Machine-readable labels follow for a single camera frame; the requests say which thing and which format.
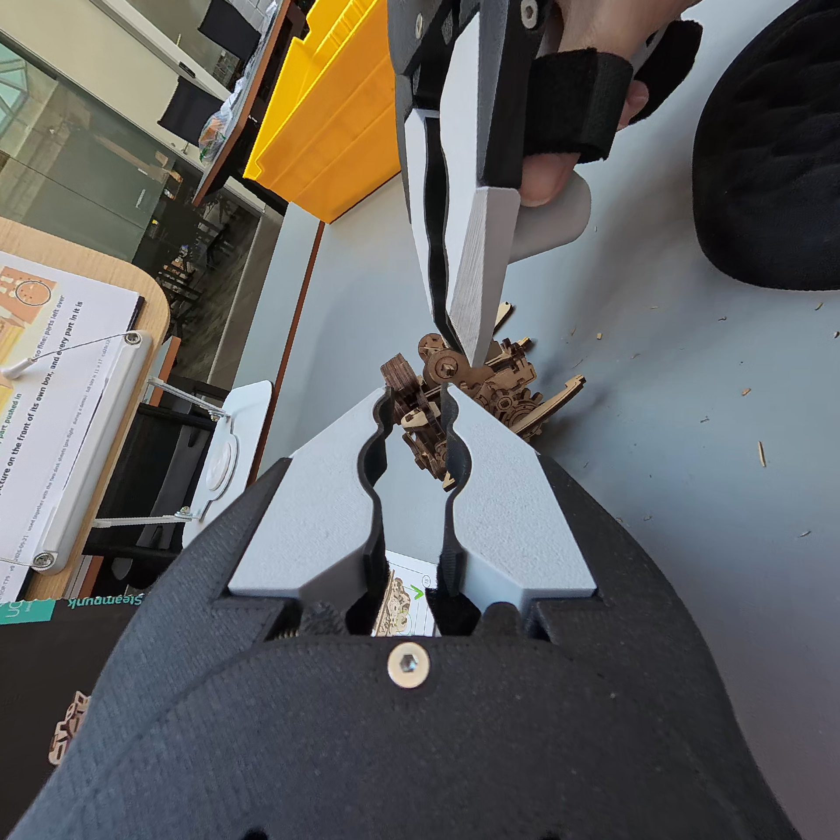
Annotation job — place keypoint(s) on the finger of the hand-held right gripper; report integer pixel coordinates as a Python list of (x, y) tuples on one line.
[(463, 164), (415, 170)]

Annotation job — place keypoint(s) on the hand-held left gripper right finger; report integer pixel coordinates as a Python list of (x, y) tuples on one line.
[(525, 525)]

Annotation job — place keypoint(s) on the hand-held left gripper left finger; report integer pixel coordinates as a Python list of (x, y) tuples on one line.
[(308, 525)]

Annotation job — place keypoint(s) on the wooden mechanical model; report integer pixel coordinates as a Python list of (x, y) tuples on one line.
[(499, 387)]

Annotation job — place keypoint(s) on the grey desk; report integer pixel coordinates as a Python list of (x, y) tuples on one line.
[(656, 394)]

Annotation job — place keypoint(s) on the person's right hand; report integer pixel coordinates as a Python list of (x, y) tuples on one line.
[(551, 180)]

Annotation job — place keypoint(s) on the yellow plastic bin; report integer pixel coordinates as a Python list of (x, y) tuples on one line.
[(328, 131)]

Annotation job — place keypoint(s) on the assembly instruction booklet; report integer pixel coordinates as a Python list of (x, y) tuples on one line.
[(407, 597)]

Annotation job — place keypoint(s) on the white plastic plate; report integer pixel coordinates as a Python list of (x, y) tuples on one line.
[(236, 426)]

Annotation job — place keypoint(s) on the clear plastic bag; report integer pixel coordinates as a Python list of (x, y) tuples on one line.
[(220, 131)]

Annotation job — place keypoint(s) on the white clip bar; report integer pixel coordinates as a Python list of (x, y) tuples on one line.
[(92, 459)]

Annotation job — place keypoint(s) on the black chair back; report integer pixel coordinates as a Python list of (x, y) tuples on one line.
[(187, 108), (229, 29)]

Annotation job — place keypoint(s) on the black honeycomb cushion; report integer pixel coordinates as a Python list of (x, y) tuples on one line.
[(774, 164)]

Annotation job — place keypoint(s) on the printed paper sheet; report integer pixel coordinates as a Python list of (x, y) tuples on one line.
[(59, 394)]

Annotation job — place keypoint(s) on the black and teal kit box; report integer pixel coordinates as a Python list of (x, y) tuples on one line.
[(39, 669)]

